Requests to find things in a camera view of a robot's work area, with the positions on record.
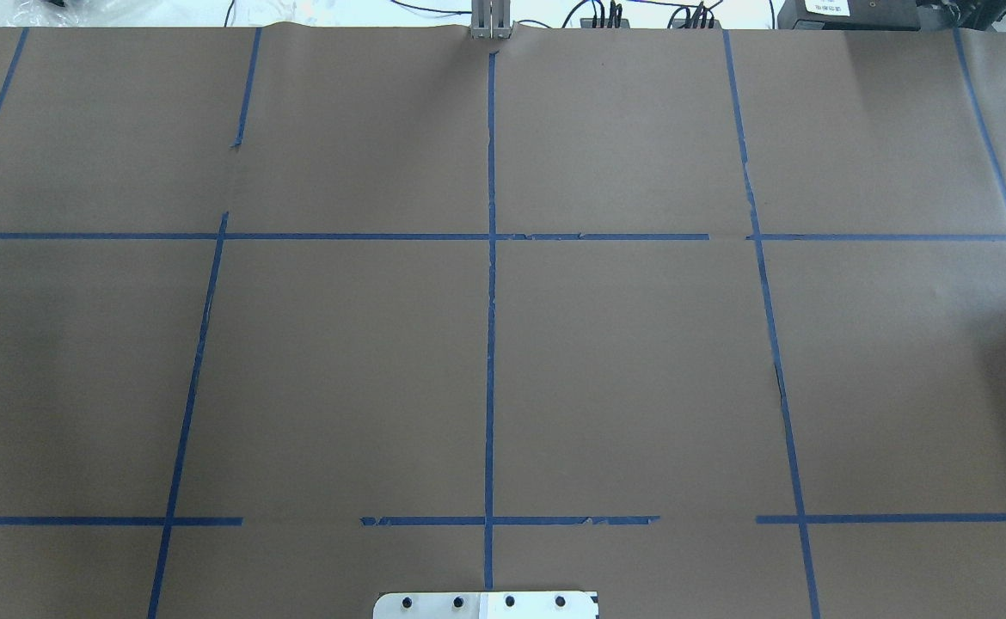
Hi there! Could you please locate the black desktop box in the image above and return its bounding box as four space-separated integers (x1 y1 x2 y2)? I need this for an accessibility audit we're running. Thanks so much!
776 1 921 32

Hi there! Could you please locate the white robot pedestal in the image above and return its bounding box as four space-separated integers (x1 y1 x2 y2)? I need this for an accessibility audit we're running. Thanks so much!
372 591 600 618

